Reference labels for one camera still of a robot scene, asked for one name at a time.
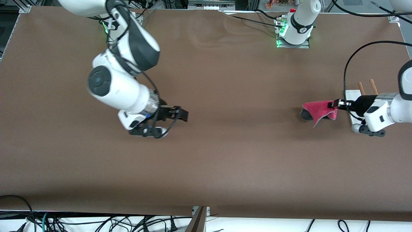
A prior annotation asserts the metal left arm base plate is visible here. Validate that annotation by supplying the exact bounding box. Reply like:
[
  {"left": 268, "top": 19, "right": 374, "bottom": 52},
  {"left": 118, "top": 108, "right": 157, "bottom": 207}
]
[{"left": 276, "top": 18, "right": 310, "bottom": 49}]

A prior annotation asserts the white rack base plate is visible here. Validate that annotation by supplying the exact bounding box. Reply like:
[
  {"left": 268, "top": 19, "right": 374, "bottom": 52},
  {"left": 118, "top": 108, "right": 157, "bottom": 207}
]
[{"left": 344, "top": 90, "right": 366, "bottom": 132}]

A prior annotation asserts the black looped floor cable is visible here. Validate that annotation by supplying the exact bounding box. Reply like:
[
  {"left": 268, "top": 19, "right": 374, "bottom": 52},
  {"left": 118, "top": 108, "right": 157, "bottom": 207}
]
[{"left": 0, "top": 195, "right": 36, "bottom": 232}]

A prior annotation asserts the pink grey-backed towel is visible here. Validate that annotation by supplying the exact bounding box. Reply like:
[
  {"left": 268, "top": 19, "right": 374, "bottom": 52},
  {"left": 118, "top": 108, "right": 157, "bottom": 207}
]
[{"left": 301, "top": 101, "right": 338, "bottom": 128}]

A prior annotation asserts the orange patterned object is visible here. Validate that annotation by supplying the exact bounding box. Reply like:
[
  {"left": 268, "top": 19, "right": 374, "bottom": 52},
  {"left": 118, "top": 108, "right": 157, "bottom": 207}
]
[{"left": 266, "top": 0, "right": 298, "bottom": 8}]

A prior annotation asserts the thin black table cable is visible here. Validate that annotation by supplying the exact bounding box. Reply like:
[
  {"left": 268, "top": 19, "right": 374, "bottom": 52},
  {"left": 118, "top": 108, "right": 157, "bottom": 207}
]
[{"left": 229, "top": 14, "right": 284, "bottom": 28}]

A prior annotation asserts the teal floor cable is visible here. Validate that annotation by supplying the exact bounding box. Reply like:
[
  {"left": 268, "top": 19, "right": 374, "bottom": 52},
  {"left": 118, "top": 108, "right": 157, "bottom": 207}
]
[{"left": 42, "top": 212, "right": 52, "bottom": 232}]

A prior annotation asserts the brown camera post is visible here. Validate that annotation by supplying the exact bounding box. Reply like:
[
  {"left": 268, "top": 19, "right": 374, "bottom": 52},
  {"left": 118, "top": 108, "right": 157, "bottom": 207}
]
[{"left": 185, "top": 206, "right": 208, "bottom": 232}]

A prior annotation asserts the white post bracket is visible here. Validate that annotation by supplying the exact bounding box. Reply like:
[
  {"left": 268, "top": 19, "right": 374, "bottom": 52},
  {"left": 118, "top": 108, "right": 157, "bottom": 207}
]
[{"left": 192, "top": 206, "right": 210, "bottom": 217}]

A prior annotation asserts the thick black table cable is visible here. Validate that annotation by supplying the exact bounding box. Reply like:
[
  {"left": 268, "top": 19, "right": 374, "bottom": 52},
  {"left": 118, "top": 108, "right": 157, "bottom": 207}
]
[{"left": 256, "top": 9, "right": 284, "bottom": 20}]

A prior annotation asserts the brown table cover sheet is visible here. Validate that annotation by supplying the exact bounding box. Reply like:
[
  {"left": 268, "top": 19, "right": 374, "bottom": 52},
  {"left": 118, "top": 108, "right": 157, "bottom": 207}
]
[{"left": 0, "top": 6, "right": 412, "bottom": 223}]

